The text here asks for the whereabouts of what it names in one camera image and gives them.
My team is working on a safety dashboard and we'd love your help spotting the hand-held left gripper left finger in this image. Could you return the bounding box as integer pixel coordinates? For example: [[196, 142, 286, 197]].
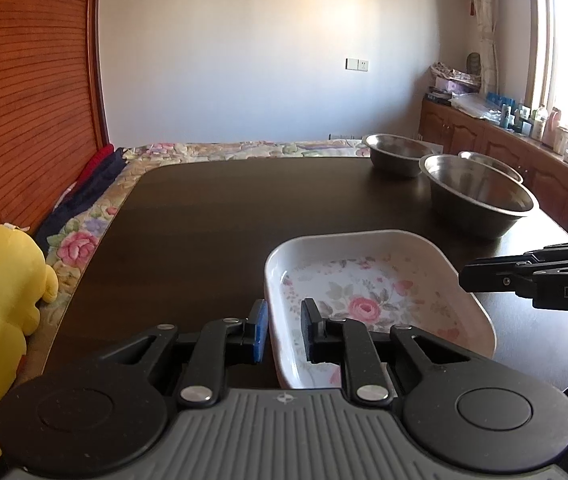
[[81, 298, 271, 409]]

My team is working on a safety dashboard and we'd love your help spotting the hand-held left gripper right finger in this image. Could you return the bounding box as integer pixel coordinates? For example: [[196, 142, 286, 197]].
[[300, 298, 475, 406]]

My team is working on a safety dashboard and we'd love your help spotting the large steel bowl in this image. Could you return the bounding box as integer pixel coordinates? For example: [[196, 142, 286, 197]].
[[419, 154, 540, 241]]

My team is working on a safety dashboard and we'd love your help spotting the white floral rectangular plate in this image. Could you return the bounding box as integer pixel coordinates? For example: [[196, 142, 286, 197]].
[[264, 230, 497, 391]]

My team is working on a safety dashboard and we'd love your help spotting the medium steel bowl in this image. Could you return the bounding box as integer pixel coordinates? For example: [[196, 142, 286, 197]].
[[458, 150, 525, 184]]

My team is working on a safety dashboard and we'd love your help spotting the small steel bowl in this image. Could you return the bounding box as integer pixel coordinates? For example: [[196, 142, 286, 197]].
[[362, 133, 440, 179]]

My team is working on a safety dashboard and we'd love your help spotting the wooden cabinet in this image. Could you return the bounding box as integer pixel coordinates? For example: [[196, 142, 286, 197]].
[[419, 99, 568, 241]]

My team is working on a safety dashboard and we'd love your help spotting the white paper bag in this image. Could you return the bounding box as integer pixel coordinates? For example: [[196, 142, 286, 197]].
[[414, 135, 445, 156]]

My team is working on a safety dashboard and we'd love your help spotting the clear plastic bag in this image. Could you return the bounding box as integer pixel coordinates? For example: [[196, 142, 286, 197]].
[[449, 92, 503, 121]]

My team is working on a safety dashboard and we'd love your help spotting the pink box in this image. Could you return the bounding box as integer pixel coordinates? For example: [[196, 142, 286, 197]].
[[434, 78, 480, 95]]

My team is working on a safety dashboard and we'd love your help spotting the floral bedspread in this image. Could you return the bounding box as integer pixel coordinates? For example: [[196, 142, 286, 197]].
[[24, 140, 372, 376]]

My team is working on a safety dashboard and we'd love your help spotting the pile of folded cloth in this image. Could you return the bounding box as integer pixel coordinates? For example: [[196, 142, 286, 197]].
[[430, 61, 480, 83]]

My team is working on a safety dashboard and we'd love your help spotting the dark navy cloth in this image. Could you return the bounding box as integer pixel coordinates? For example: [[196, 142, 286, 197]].
[[34, 147, 137, 241]]

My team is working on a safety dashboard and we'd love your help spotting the red cloth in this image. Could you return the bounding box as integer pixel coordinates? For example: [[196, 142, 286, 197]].
[[76, 144, 115, 186]]

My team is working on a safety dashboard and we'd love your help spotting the patterned beige curtain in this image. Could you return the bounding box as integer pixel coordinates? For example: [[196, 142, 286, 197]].
[[466, 0, 500, 96]]

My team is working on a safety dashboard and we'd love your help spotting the wooden slatted wardrobe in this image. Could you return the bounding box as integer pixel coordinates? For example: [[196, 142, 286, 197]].
[[0, 0, 114, 226]]

